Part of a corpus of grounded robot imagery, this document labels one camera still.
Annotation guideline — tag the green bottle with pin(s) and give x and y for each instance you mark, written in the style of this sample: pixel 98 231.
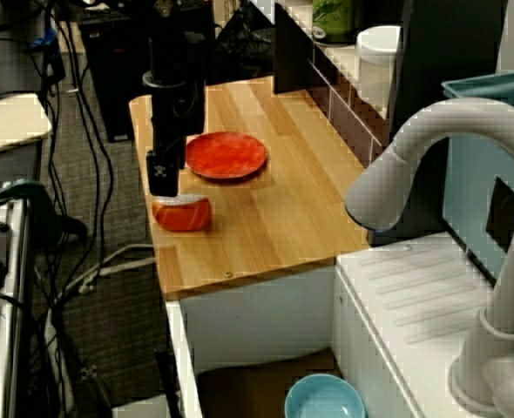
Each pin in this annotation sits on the green bottle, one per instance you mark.
pixel 333 22

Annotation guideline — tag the dark tile backsplash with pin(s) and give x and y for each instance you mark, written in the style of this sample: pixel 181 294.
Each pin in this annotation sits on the dark tile backsplash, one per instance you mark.
pixel 348 117

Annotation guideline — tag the red round plate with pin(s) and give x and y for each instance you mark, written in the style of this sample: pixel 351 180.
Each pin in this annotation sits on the red round plate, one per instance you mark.
pixel 226 157

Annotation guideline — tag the dark upright cabinet post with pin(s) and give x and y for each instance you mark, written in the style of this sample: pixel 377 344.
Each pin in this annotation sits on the dark upright cabinet post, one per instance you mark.
pixel 435 65

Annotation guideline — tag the white lidded plastic container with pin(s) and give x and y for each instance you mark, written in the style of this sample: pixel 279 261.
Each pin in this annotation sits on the white lidded plastic container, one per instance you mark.
pixel 376 65

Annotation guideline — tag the white toy kitchen cabinet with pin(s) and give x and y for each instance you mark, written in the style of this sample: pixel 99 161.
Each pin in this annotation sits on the white toy kitchen cabinet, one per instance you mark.
pixel 261 313

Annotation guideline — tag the cream desk top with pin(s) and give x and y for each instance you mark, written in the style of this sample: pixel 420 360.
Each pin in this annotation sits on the cream desk top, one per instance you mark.
pixel 8 122

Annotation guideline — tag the aluminium frame rail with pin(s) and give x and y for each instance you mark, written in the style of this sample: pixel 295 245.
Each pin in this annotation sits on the aluminium frame rail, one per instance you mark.
pixel 15 261

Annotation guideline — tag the teal plastic bin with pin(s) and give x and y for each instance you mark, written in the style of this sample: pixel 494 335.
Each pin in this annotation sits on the teal plastic bin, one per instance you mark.
pixel 466 183

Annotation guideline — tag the dark shelf end panel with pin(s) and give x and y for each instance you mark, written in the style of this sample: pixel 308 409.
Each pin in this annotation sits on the dark shelf end panel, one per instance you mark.
pixel 292 52

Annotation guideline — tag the grey toy faucet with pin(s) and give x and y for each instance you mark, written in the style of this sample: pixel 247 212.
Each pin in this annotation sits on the grey toy faucet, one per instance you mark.
pixel 457 126

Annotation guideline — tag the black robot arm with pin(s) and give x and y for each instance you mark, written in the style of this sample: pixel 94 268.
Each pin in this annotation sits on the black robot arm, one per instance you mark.
pixel 170 43

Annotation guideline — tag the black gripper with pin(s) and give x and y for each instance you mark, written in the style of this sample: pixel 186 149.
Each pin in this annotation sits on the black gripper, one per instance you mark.
pixel 174 117

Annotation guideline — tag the light blue bowl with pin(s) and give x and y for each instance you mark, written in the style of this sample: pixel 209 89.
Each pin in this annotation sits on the light blue bowl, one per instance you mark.
pixel 322 400

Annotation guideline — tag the wooden countertop board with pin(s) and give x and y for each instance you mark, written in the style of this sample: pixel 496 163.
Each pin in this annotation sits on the wooden countertop board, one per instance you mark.
pixel 261 226

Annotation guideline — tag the salmon sushi toy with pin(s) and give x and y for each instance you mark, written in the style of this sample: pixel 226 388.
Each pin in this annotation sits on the salmon sushi toy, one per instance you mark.
pixel 183 215

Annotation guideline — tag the beige shelf ledge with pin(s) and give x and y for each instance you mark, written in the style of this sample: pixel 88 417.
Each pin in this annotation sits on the beige shelf ledge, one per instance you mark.
pixel 342 56

